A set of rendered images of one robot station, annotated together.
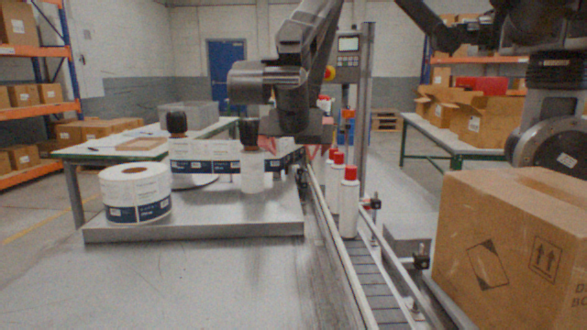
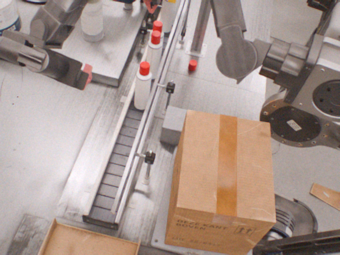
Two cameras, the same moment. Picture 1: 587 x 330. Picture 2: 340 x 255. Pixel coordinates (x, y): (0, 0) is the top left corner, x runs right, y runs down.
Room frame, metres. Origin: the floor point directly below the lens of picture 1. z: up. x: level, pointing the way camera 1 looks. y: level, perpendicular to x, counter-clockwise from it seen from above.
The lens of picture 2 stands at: (0.01, -0.37, 1.94)
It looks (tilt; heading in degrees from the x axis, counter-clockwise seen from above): 53 degrees down; 7
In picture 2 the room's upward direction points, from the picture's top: 11 degrees clockwise
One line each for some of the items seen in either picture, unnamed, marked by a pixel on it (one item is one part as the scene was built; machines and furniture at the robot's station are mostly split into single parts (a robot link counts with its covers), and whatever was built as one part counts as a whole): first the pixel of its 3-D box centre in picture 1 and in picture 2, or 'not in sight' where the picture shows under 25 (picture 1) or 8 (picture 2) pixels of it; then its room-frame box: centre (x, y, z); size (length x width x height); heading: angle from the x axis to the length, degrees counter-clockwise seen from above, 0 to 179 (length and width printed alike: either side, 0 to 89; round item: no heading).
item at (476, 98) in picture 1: (474, 114); not in sight; (2.91, -1.61, 0.96); 0.53 x 0.45 x 0.37; 84
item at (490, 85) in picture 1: (475, 111); not in sight; (6.11, -3.37, 0.61); 0.70 x 0.60 x 1.22; 4
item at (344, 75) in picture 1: (346, 58); not in sight; (1.33, -0.20, 1.38); 0.17 x 0.10 x 0.19; 59
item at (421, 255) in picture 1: (408, 279); (142, 163); (0.59, -0.24, 0.91); 0.07 x 0.03 x 0.16; 94
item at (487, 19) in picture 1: (477, 31); not in sight; (1.09, -0.57, 1.45); 0.09 x 0.08 x 0.12; 172
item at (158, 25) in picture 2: (333, 178); (155, 45); (1.05, -0.14, 0.98); 0.05 x 0.05 x 0.20
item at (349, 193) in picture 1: (348, 202); (142, 86); (0.84, -0.16, 0.98); 0.05 x 0.05 x 0.20
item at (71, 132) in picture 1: (94, 143); not in sight; (4.63, 2.88, 0.32); 1.20 x 0.83 x 0.64; 81
